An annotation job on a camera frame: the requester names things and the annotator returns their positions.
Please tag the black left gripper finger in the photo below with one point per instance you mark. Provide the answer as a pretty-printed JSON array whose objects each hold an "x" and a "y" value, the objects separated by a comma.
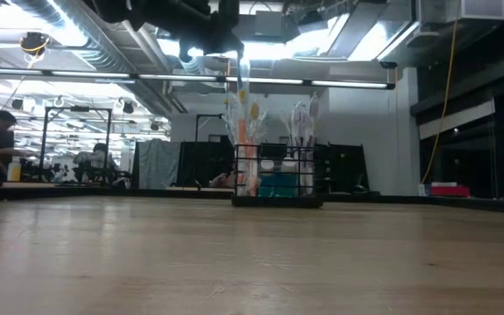
[
  {"x": 235, "y": 44},
  {"x": 219, "y": 46}
]

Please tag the blue toothbrush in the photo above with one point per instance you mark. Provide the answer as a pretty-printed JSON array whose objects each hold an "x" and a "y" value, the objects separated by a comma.
[{"x": 243, "y": 74}]

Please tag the orange toothbrush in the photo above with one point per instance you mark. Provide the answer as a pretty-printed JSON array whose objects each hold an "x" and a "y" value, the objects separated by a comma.
[
  {"x": 242, "y": 149},
  {"x": 252, "y": 166}
]

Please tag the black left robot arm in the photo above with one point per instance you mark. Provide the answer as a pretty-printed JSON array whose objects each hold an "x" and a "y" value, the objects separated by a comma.
[{"x": 116, "y": 9}]

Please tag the long linear ceiling light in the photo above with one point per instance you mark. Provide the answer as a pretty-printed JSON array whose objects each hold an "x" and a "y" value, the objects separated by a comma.
[{"x": 177, "y": 77}]

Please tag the black panel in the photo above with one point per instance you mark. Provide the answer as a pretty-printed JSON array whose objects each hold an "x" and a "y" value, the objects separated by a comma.
[
  {"x": 199, "y": 162},
  {"x": 344, "y": 168}
]

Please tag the grey cloth cover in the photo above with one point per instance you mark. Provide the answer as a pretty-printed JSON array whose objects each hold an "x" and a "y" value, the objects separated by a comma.
[{"x": 156, "y": 164}]

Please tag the teal toothpaste tube white cap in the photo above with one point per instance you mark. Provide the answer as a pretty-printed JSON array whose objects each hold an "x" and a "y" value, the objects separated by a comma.
[
  {"x": 288, "y": 184},
  {"x": 268, "y": 184}
]

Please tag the wooden workbench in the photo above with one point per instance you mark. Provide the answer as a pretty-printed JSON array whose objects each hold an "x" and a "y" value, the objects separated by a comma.
[{"x": 37, "y": 185}]

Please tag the white ceiling vent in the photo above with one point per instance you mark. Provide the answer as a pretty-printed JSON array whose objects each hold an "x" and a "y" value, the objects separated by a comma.
[{"x": 462, "y": 11}]

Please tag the yellow white canister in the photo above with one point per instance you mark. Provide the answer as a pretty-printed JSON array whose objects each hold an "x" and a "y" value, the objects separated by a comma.
[{"x": 14, "y": 172}]

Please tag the red box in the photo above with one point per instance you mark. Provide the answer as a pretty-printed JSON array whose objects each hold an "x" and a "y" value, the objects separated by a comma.
[{"x": 451, "y": 191}]

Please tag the silver ventilation duct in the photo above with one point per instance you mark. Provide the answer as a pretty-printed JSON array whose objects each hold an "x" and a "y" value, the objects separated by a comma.
[{"x": 103, "y": 48}]

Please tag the black station frame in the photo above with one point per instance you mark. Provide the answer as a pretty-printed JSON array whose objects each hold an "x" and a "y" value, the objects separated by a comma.
[{"x": 77, "y": 109}]

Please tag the black aluminium table frame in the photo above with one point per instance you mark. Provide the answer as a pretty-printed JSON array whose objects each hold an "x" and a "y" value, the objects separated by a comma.
[{"x": 453, "y": 202}]

